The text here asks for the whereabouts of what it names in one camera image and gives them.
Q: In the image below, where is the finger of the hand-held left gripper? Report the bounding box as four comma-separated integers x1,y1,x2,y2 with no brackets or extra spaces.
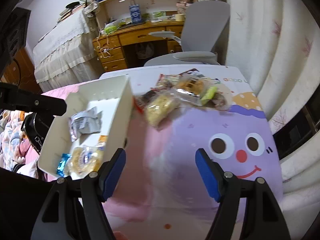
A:
0,82,67,117

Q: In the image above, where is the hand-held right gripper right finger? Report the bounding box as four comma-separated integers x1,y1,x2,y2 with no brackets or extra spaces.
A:
195,148,292,240

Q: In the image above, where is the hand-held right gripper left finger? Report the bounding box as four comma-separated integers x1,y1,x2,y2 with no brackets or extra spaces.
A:
30,148,127,240

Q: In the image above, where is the orange white oat bar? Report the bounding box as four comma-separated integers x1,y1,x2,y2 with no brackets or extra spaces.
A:
97,135,108,152

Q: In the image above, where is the grey red-edged snack packet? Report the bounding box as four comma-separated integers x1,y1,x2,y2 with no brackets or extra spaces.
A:
69,112,87,142

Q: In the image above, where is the blue snack packet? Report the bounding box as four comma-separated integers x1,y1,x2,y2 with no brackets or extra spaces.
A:
56,153,73,177

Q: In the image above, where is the white plastic tray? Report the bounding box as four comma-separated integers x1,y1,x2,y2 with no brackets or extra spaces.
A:
37,74,134,180

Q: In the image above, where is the brown snack packet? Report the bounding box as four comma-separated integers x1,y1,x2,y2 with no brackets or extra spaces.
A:
209,90,232,110

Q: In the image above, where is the large yellow puffs packet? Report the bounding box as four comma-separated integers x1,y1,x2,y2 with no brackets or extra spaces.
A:
145,92,188,130

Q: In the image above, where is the small green snack packet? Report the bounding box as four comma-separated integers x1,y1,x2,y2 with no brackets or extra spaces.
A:
200,86,218,105

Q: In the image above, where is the red-edged dark chocolate packet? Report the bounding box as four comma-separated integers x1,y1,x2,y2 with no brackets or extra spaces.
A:
134,90,160,113

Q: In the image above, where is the yellow cake packet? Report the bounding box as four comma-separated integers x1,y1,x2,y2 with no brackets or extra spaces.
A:
175,76,208,98

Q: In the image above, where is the dark snack packet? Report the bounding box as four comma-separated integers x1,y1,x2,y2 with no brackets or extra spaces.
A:
179,68,205,78

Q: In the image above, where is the black handbag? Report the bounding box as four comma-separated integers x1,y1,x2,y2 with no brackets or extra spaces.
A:
21,112,54,153

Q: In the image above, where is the brown wooden door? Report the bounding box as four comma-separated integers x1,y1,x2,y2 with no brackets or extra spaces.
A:
0,47,42,93

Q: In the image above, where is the pink bedsheet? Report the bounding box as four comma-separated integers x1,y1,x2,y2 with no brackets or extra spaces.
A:
40,80,105,100

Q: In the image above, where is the cartoon print blanket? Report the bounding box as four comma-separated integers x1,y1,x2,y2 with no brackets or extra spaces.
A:
0,110,40,173

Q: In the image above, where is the white lace cover cloth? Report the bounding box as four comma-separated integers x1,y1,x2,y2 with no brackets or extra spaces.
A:
32,9,99,85

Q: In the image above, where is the cartoon printed cloth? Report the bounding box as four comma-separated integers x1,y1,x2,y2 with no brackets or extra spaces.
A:
99,66,284,240

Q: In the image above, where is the stack of books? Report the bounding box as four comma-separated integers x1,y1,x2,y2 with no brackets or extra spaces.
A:
57,2,87,22

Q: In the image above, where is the floral tote bag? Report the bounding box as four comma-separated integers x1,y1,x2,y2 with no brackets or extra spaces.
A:
84,1,100,17

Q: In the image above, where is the dark window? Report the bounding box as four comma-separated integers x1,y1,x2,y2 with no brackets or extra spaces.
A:
272,105,320,160

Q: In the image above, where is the trash bag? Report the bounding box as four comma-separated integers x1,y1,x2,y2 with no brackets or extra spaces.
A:
136,42,154,59

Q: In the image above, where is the wooden desk with drawers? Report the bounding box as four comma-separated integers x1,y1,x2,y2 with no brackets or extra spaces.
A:
92,20,187,73

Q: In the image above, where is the blue paper gift bag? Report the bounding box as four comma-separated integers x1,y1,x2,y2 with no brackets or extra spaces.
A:
129,0,142,25

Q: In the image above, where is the white floral curtain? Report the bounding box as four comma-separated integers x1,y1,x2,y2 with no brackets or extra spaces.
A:
220,0,320,205

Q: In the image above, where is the wooden bookshelf hutch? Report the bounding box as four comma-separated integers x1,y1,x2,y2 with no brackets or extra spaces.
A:
86,0,199,25

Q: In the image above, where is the grey office chair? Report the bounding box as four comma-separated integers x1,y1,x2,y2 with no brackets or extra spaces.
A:
144,0,230,67

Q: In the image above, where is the white charging cable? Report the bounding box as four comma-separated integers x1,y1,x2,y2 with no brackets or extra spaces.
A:
96,29,112,58

